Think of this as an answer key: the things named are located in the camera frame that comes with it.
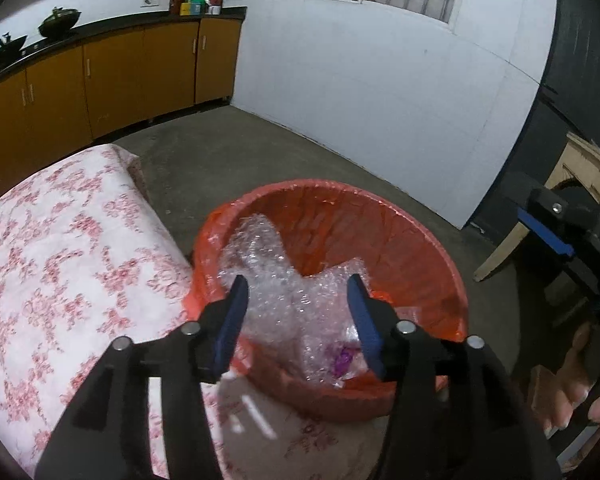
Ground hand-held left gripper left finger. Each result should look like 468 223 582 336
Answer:
32 275 251 480

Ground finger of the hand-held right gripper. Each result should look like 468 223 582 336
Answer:
517 187 600 261

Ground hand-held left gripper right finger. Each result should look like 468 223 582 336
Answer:
346 272 563 480

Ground pink plastic bag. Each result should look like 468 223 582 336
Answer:
330 344 362 377

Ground clear bubble wrap sheet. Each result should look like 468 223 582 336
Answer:
215 212 396 391

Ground orange plastic bin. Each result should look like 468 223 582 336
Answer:
192 177 471 418

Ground person's right hand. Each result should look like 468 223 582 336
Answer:
542 322 600 436

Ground red floral bed sheet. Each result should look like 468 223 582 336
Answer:
0 144 381 480

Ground yellow lower kitchen cabinets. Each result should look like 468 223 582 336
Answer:
0 15 243 196

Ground black kitchen countertop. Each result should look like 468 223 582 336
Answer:
0 6 248 93

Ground black wok with utensils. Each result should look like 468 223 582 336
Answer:
37 6 81 39

